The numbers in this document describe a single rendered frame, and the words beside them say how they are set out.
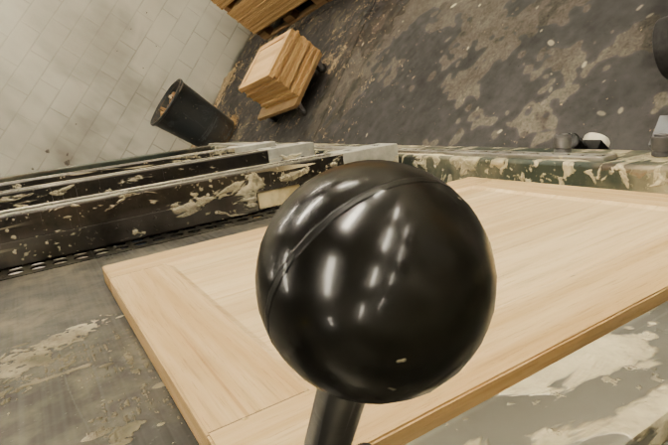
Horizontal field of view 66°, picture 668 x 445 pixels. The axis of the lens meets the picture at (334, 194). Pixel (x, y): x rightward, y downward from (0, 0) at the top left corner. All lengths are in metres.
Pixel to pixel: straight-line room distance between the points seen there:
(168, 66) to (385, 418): 6.01
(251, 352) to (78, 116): 5.54
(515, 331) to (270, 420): 0.16
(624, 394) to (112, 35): 6.01
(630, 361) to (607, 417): 0.05
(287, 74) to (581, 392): 3.65
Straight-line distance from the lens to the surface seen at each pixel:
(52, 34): 6.00
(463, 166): 0.89
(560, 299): 0.39
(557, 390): 0.25
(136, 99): 6.00
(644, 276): 0.44
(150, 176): 1.15
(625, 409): 0.24
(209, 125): 4.99
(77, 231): 0.81
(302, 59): 3.93
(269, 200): 0.88
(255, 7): 5.54
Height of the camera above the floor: 1.46
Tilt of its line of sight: 30 degrees down
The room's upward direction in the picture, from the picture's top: 57 degrees counter-clockwise
